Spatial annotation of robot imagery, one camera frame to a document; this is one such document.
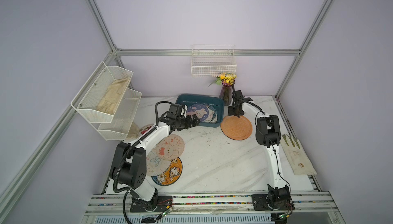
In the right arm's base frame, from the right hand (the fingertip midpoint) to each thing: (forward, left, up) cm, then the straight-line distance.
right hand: (229, 113), depth 111 cm
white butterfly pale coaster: (-38, +48, +1) cm, 61 cm away
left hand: (-18, +26, +13) cm, 34 cm away
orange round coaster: (-14, -3, 0) cm, 14 cm away
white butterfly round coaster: (-4, +13, +1) cm, 14 cm away
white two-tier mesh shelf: (-26, +66, +23) cm, 75 cm away
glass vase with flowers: (+9, +4, +24) cm, 26 cm away
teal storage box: (+9, +9, +3) cm, 13 cm away
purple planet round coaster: (+2, +22, +2) cm, 22 cm away
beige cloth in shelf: (-13, +68, +31) cm, 76 cm away
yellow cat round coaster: (-43, +38, +1) cm, 58 cm away
